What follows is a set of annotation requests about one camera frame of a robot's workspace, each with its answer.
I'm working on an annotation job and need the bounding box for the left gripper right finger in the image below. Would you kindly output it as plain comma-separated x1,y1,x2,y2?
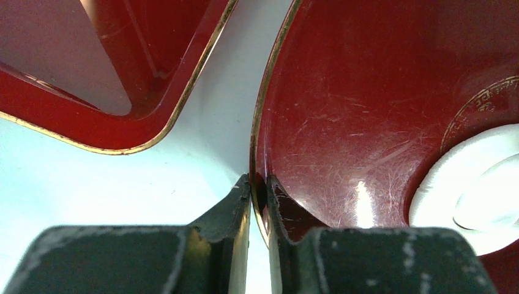
266,176,497,293

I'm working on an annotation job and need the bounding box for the rectangular red tray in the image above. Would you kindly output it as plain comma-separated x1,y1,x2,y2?
1,1,236,155

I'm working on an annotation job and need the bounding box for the cut round dough wrapper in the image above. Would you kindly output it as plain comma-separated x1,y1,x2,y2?
453,154,518,232

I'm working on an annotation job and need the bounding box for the white dough ball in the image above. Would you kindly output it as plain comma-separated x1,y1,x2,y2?
409,124,518,255

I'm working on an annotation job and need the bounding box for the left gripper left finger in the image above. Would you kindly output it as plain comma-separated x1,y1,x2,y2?
4,174,252,293

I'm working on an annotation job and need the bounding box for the round red plate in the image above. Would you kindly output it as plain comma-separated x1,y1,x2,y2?
250,1,518,293

